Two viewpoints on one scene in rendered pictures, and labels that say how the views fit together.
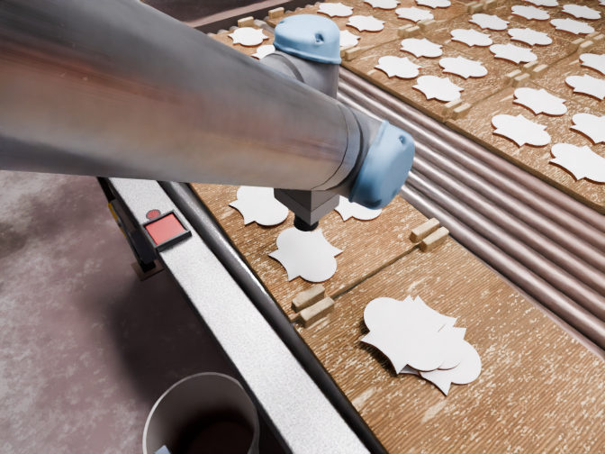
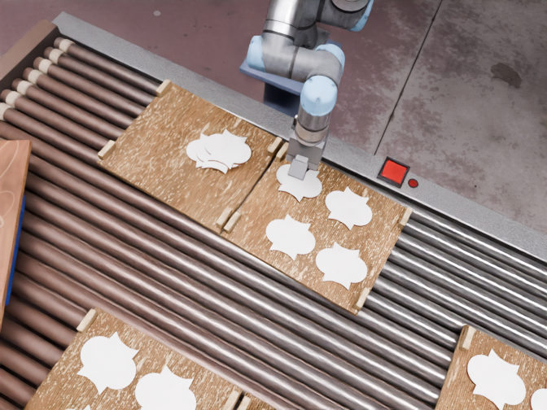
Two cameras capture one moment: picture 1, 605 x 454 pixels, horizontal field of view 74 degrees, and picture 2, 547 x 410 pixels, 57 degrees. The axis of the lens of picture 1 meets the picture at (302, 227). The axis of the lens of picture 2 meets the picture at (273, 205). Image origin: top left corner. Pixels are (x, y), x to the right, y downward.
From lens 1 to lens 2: 1.31 m
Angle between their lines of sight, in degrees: 67
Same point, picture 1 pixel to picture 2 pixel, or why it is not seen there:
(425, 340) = (216, 147)
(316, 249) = (294, 185)
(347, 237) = (279, 204)
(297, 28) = (322, 81)
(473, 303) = (193, 186)
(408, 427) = (215, 118)
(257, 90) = not seen: outside the picture
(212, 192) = (387, 207)
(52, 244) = not seen: outside the picture
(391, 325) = (234, 149)
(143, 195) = (433, 194)
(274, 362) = (284, 128)
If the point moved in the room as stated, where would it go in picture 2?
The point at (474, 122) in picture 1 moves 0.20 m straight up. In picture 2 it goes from (212, 396) to (208, 385)
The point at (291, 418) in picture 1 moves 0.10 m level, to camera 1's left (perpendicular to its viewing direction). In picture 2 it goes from (264, 111) to (294, 101)
